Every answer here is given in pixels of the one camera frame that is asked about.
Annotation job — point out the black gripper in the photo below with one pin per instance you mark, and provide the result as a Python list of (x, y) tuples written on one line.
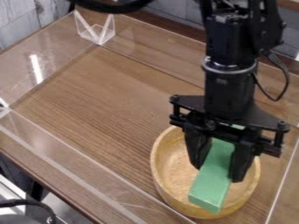
[(224, 113)]

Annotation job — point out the green rectangular block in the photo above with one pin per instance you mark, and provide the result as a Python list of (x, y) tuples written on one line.
[(209, 186)]

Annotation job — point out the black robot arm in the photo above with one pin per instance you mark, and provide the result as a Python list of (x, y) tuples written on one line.
[(243, 31)]

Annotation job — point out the light wooden bowl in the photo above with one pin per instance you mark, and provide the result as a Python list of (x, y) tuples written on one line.
[(173, 174)]

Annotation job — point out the clear acrylic enclosure wall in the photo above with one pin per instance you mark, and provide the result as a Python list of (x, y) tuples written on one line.
[(87, 106)]

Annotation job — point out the black metal bracket with bolt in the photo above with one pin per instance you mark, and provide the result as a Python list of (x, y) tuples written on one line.
[(43, 213)]

